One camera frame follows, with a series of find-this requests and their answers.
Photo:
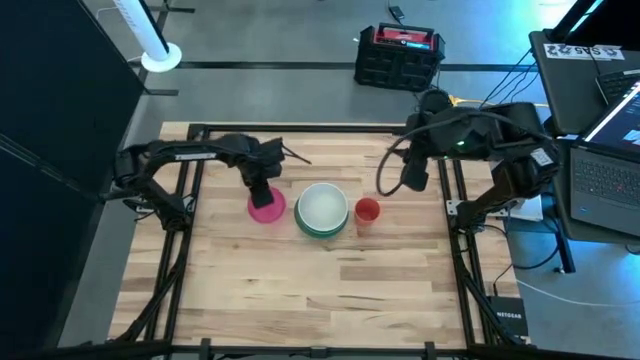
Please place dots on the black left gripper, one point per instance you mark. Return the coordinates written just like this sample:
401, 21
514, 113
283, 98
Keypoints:
260, 160

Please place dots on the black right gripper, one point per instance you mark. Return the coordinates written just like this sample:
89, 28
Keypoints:
425, 135

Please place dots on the pink plastic bowl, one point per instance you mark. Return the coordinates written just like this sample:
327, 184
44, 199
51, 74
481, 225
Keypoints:
267, 217

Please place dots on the teal plastic bowl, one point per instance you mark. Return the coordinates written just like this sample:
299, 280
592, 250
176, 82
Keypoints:
322, 206

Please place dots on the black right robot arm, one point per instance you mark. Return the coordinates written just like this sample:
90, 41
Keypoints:
520, 170

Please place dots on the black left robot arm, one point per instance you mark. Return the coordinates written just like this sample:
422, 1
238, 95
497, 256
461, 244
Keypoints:
200, 149

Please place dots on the orange-red plastic cup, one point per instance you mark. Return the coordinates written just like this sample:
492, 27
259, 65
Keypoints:
367, 210

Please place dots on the green plastic plate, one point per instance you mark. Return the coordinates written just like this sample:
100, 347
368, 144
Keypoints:
320, 234

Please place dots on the black round object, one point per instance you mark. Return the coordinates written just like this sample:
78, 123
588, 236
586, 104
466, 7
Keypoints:
434, 99

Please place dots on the red black power station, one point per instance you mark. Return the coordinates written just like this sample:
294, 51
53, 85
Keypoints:
400, 60

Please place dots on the white box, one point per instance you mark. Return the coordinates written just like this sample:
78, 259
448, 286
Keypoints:
527, 209

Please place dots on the black power adapter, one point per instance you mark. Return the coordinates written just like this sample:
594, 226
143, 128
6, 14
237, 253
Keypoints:
397, 12

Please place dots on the black desk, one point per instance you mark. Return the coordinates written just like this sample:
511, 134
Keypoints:
560, 85

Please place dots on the open black laptop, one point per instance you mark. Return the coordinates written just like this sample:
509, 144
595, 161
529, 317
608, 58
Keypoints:
605, 185

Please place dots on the white printed label sticker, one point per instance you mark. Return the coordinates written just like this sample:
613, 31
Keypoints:
582, 52

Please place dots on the black keyboard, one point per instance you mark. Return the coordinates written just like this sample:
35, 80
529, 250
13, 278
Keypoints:
617, 85

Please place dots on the black monitor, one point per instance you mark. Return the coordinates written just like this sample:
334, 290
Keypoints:
600, 20

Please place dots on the black aluminium table frame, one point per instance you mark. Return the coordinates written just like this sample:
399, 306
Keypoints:
300, 128

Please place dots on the black Netgear network switch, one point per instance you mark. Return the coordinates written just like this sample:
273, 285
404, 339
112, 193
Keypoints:
510, 317

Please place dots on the dark blue partition wall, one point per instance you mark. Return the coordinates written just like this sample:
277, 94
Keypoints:
50, 125

